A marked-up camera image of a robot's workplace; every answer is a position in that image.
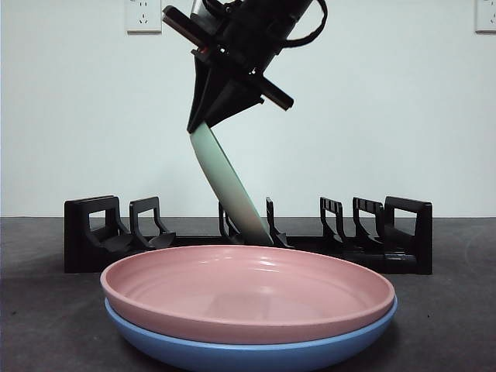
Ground blue plate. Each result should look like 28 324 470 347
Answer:
102 298 399 372

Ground black plastic dish rack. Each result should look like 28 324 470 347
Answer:
63 195 433 276

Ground black cable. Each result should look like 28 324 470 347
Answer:
279 0 329 50

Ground white wall socket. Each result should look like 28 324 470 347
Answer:
124 0 164 34
474 0 496 34

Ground green plate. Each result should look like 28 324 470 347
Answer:
188 122 272 246

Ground pink plate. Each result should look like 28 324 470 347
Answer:
99 244 396 345

